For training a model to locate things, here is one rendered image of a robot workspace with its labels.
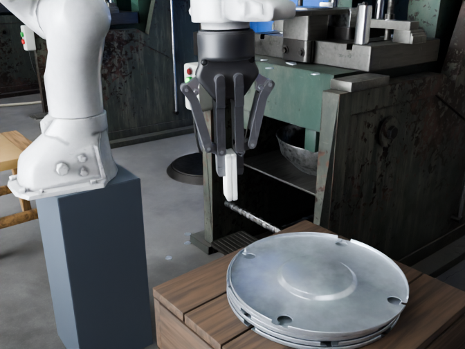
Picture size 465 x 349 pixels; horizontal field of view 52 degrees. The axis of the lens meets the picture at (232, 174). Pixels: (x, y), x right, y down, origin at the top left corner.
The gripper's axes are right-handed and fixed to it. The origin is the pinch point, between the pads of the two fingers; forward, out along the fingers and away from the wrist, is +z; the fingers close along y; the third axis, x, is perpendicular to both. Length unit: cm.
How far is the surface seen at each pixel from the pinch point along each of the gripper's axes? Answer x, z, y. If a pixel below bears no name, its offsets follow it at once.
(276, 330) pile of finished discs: 8.9, 21.4, -4.4
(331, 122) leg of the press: -33.4, 3.0, -30.2
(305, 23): -57, -17, -32
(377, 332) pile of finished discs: 11.9, 22.3, -18.8
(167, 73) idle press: -219, 17, -10
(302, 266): -3.2, 19.3, -12.8
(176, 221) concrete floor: -103, 56, 0
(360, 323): 11.8, 20.2, -16.1
